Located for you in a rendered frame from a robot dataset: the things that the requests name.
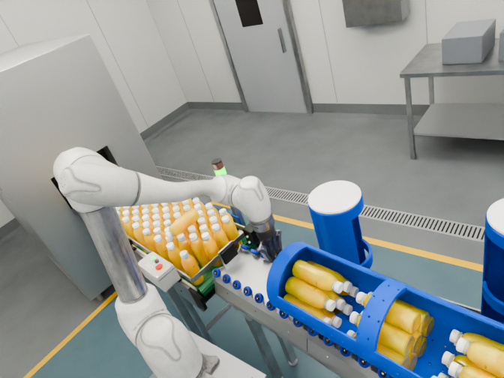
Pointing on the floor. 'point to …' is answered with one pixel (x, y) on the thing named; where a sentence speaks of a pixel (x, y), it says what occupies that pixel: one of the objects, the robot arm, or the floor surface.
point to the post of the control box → (183, 311)
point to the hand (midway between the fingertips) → (277, 263)
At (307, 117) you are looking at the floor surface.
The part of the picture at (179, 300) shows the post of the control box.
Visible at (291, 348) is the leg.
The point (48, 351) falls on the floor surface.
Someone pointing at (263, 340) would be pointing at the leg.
